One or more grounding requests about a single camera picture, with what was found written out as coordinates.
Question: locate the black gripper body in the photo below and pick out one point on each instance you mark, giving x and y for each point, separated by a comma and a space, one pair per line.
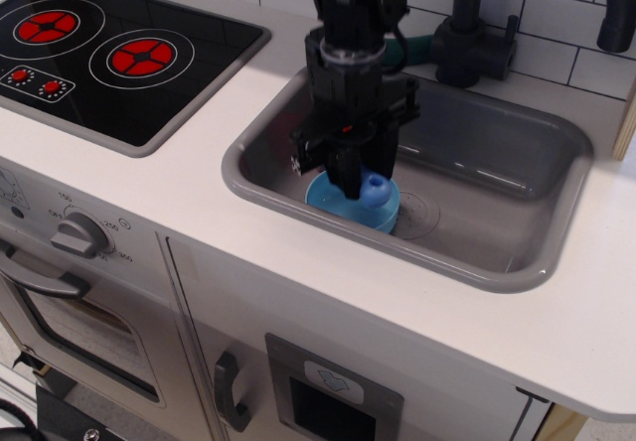
348, 90

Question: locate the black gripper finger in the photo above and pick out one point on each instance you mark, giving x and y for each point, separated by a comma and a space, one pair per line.
380, 152
343, 167

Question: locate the blue handled grey spoon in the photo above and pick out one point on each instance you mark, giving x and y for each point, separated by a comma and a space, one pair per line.
375, 190

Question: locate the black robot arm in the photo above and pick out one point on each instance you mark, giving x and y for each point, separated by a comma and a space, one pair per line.
360, 24

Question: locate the light blue bowl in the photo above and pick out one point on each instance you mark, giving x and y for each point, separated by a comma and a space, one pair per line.
321, 194

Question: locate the grey toy sink basin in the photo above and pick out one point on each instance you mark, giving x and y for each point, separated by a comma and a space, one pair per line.
487, 187

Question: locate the dark green toy cucumber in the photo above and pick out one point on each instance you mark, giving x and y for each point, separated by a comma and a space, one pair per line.
418, 49

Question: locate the dark grey toy faucet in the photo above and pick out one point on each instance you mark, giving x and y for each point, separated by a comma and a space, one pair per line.
564, 41

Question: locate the black toy stove top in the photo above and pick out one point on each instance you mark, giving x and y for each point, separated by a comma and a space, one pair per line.
123, 74

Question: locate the grey dispenser panel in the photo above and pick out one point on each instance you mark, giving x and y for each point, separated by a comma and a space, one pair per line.
324, 401

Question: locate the grey oven knob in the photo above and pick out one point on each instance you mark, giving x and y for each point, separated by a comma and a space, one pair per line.
79, 235

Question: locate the toy oven door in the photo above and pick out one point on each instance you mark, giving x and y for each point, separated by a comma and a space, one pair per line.
120, 340

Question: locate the grey cabinet door handle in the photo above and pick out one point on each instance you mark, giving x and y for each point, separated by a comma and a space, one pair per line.
234, 414

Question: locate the grey oven door handle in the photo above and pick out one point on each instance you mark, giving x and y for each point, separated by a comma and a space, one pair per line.
66, 286

